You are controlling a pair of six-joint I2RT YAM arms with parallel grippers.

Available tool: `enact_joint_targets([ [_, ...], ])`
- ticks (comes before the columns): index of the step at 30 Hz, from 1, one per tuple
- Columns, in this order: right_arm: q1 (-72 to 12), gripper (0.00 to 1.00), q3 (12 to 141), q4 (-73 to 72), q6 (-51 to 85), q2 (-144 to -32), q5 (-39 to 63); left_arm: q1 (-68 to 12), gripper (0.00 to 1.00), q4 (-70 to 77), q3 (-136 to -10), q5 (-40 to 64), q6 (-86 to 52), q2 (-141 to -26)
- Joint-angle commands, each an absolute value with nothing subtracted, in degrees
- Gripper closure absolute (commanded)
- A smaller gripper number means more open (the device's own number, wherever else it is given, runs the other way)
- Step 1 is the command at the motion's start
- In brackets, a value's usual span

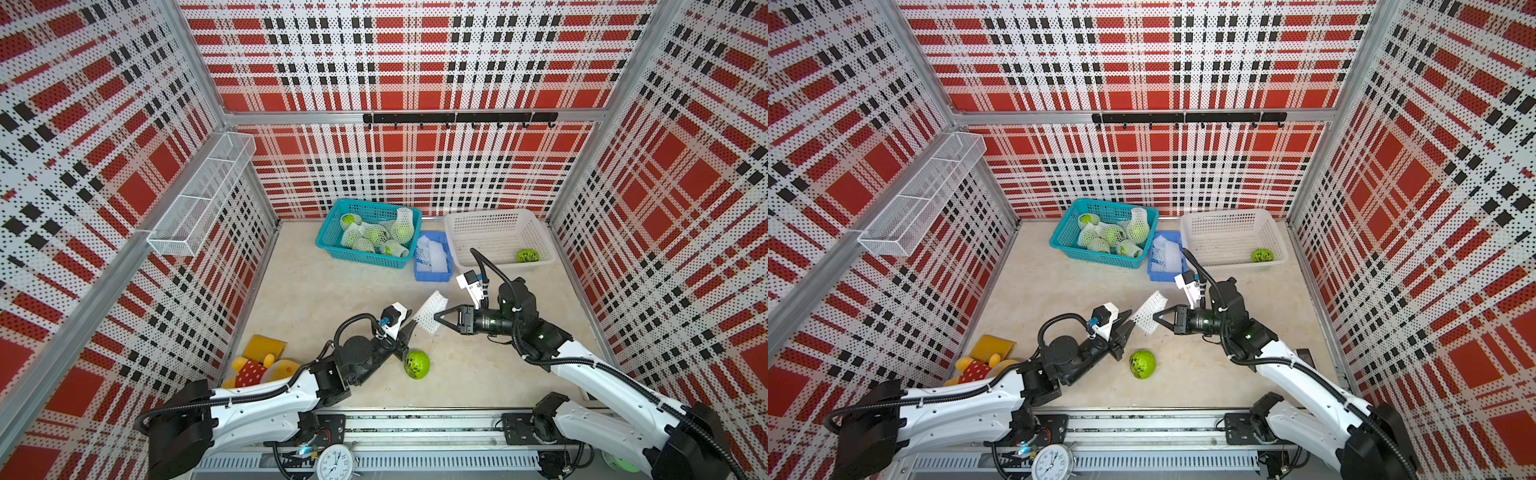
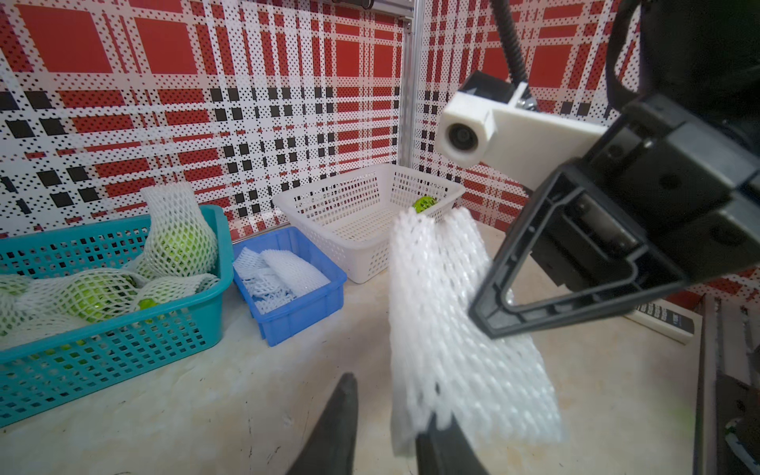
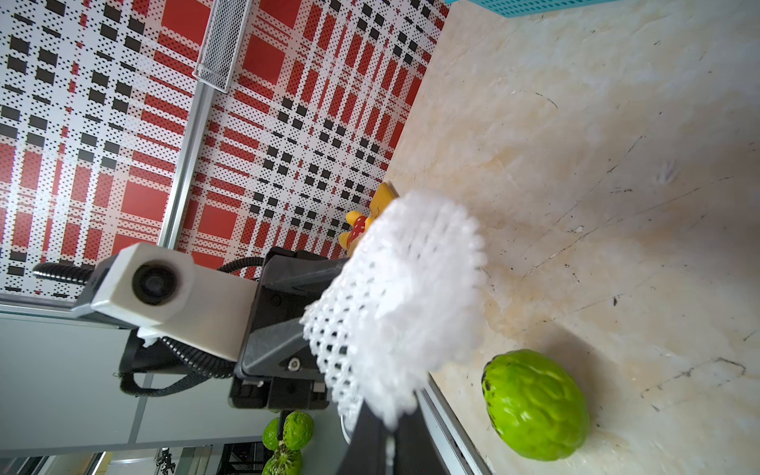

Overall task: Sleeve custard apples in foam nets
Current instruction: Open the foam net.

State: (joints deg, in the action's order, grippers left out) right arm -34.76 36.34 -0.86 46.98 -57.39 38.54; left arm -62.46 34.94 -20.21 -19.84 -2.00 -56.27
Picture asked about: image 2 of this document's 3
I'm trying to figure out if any blue plastic tray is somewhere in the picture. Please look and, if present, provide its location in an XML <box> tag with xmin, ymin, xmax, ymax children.
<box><xmin>233</xmin><ymin>228</ymin><xmax>348</xmax><ymax>346</ymax></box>

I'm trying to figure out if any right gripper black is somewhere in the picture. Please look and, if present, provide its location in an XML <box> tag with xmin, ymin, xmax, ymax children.
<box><xmin>468</xmin><ymin>96</ymin><xmax>759</xmax><ymax>340</ymax></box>

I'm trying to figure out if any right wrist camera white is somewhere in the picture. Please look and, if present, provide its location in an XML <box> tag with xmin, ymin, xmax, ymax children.
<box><xmin>435</xmin><ymin>71</ymin><xmax>607</xmax><ymax>191</ymax></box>

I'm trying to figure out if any stack of white foam nets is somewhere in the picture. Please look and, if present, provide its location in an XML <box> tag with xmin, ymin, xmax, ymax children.
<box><xmin>233</xmin><ymin>247</ymin><xmax>331</xmax><ymax>315</ymax></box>

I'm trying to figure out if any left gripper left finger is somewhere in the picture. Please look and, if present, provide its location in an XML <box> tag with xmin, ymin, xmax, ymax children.
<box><xmin>287</xmin><ymin>372</ymin><xmax>358</xmax><ymax>474</ymax></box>

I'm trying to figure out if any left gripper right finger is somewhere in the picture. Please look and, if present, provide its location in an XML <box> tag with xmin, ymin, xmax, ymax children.
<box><xmin>416</xmin><ymin>415</ymin><xmax>488</xmax><ymax>475</ymax></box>

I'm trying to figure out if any sleeved custard apple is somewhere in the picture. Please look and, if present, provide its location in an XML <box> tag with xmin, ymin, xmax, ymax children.
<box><xmin>1</xmin><ymin>268</ymin><xmax>148</xmax><ymax>350</ymax></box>
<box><xmin>132</xmin><ymin>273</ymin><xmax>219</xmax><ymax>311</ymax></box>

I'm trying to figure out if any white remote control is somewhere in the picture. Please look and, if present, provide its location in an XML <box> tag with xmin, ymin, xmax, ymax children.
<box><xmin>625</xmin><ymin>300</ymin><xmax>703</xmax><ymax>346</ymax></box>

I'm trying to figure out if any white plastic basket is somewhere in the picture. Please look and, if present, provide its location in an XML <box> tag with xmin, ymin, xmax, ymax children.
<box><xmin>273</xmin><ymin>163</ymin><xmax>465</xmax><ymax>284</ymax></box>

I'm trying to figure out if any green custard apple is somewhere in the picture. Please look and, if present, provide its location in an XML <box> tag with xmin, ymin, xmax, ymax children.
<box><xmin>413</xmin><ymin>196</ymin><xmax>437</xmax><ymax>214</ymax></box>
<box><xmin>156</xmin><ymin>227</ymin><xmax>206</xmax><ymax>269</ymax></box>

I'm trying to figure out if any teal plastic basket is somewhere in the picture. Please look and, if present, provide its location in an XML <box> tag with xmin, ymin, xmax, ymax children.
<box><xmin>1</xmin><ymin>205</ymin><xmax>234</xmax><ymax>427</ymax></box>

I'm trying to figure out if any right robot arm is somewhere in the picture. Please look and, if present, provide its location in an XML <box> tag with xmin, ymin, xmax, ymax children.
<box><xmin>468</xmin><ymin>1</ymin><xmax>759</xmax><ymax>339</ymax></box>

